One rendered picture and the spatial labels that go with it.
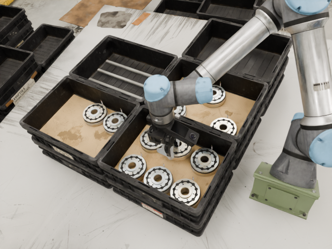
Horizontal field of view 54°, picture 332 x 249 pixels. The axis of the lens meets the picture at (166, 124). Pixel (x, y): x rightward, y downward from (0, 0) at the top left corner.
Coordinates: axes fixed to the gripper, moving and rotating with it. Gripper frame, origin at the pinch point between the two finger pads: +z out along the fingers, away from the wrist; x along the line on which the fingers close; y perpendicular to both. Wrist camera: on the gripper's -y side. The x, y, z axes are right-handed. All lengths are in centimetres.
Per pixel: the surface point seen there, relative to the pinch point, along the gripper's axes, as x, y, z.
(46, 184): 22, 51, 17
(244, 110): -30.5, -17.5, 4.7
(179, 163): 1.3, -1.8, 4.6
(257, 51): -67, -14, 5
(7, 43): -69, 165, 38
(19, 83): -36, 126, 36
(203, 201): 16.4, -16.7, -5.3
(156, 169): 7.9, 4.2, 1.6
